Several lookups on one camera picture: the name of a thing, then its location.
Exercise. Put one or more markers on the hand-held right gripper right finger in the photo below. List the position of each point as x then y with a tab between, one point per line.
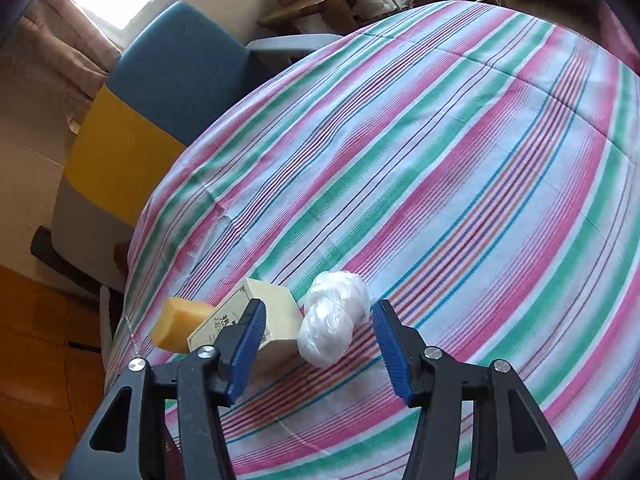
390	345

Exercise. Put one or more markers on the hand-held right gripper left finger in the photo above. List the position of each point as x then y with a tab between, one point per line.
247	345

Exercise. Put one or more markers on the beige cardboard box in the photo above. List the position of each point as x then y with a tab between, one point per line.
277	310

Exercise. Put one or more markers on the white plastic bag bundle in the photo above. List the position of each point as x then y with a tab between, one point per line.
327	330

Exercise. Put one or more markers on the yellow sponge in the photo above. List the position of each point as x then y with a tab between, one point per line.
175	325

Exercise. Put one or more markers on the striped blanket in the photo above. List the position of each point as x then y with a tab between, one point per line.
425	160

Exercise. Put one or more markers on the blue yellow grey chair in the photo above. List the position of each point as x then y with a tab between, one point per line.
175	70

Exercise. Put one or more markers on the pink curtain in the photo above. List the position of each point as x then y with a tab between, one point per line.
55	35

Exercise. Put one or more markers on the pink patterned cloth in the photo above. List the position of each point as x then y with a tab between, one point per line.
622	35

